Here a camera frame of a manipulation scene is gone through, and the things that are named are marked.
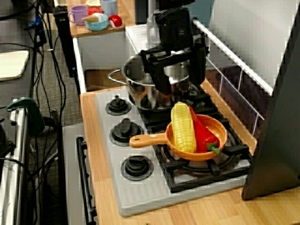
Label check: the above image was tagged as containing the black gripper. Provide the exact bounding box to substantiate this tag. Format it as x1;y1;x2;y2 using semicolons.
140;9;210;96

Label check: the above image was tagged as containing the stainless steel pot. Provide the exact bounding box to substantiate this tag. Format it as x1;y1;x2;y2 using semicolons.
108;52;208;111

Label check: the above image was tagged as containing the yellow toy corn cob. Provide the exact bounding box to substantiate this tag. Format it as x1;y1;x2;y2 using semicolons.
171;101;197;153

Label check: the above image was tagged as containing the red toy bell pepper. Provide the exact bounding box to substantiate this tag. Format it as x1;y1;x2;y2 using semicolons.
188;105;221;155

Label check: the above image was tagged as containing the orange toy frying pan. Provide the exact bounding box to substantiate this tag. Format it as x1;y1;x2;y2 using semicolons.
129;114;228;162

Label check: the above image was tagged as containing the grey toy faucet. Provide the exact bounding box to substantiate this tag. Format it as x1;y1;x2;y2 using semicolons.
145;14;162;46

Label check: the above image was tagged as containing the black stove knob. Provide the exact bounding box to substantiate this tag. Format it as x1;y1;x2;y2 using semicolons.
120;155;155;181
105;95;132;116
109;118;143;145

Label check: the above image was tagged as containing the dark tile backsplash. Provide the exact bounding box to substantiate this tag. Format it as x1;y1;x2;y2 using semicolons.
191;39;267;139

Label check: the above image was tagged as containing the red and white toy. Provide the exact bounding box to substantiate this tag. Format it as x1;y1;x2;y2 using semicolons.
108;15;123;29

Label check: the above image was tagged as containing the light blue plastic bowl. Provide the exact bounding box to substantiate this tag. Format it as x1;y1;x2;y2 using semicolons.
84;13;109;31

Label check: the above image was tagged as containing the pale blue plastic cup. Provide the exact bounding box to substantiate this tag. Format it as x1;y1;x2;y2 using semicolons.
101;0;118;16

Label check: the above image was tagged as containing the toy ice cream cone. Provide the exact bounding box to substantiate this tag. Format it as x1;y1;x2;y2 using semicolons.
81;13;104;23

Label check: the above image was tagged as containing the red plastic cup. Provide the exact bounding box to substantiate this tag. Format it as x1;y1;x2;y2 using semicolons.
87;6;104;16

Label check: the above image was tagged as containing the black burner grate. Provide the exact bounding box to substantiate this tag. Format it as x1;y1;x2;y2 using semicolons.
135;84;254;193

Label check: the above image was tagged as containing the dark side panel board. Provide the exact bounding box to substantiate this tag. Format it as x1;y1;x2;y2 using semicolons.
241;0;300;200

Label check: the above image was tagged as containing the purple plastic cup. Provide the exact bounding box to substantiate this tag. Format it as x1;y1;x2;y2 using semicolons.
67;5;89;26

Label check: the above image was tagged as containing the grey toy stove panel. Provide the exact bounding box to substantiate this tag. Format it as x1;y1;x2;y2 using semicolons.
94;89;253;218

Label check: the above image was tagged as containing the white toy kitchen cabinet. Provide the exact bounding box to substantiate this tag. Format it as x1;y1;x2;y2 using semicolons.
62;23;300;225

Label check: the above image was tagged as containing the green clamp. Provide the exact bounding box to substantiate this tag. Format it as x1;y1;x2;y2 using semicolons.
6;97;45;135

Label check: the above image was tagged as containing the blue plastic clip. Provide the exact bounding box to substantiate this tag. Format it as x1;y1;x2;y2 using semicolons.
24;15;44;30

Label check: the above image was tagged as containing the cream flat board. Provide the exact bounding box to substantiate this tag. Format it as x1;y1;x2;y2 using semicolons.
0;50;30;82

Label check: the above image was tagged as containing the black metal post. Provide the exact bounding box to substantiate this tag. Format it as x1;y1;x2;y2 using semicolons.
52;6;77;78

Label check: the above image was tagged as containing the black oven door handle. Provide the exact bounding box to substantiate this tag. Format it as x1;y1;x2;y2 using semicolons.
76;136;97;225

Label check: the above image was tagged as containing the silver aluminium frame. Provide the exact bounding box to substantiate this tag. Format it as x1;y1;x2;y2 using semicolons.
0;98;31;225

